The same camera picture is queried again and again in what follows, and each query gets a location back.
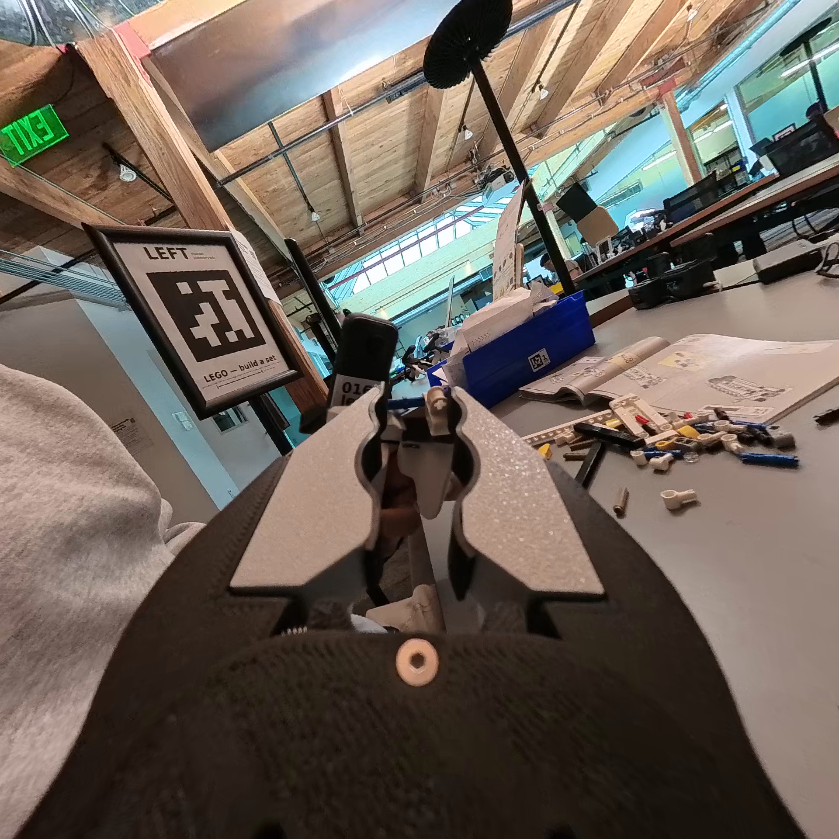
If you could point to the black camera charger box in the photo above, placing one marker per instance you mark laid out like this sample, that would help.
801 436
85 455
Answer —
645 292
685 278

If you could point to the white lego frame, red pins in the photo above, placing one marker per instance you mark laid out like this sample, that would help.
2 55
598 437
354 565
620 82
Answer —
636 411

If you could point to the lego instruction booklet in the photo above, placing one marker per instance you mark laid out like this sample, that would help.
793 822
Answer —
708 377

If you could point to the small white lego connector beam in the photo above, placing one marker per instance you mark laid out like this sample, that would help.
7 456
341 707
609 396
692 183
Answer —
439 410

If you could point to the small black lego pin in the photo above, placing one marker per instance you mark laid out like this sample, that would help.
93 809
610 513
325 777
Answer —
827 415

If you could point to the black lego beam with holes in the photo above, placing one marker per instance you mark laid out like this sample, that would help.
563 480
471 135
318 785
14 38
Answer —
609 434

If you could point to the white paper notice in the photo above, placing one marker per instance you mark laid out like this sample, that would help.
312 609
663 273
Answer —
252 262

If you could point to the plain black lego beam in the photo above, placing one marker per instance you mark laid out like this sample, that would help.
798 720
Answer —
591 464

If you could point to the black power adapter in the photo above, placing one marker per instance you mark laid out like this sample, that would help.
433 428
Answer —
786 261

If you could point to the blue lego pin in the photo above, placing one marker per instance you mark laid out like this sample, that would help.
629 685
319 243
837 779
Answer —
406 403

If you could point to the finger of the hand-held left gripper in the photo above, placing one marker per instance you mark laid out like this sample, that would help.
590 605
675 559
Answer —
432 478
392 436

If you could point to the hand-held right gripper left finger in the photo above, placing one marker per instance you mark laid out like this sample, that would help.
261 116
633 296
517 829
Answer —
308 518

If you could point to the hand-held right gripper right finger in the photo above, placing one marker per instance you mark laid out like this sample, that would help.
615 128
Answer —
531 524

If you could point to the white paper bag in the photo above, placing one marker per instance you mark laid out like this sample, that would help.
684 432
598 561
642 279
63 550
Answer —
498 321

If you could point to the black desk monitor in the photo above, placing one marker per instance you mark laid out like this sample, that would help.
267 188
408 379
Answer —
688 196

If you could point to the framed marker sign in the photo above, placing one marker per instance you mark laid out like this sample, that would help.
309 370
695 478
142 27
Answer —
196 308

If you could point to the small white lego connector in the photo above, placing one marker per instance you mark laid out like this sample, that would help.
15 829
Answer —
678 499

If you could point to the person's left hand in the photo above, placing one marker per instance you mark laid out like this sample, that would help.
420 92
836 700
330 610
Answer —
396 511

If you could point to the pile of small lego pieces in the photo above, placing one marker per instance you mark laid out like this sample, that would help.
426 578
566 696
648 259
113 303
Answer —
714 439

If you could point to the tan lego axle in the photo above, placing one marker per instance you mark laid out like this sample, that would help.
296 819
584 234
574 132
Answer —
577 453
621 501

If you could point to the black floor lamp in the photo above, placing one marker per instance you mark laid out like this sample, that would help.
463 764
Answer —
466 39

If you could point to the cardboard poster board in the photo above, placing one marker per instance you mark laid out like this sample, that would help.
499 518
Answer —
508 249

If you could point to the blue plastic bin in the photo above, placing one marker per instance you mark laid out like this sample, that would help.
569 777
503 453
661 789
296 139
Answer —
498 373

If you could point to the wooden post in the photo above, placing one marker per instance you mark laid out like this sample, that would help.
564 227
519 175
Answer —
164 131

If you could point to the green exit sign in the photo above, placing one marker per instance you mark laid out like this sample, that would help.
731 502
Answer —
33 134

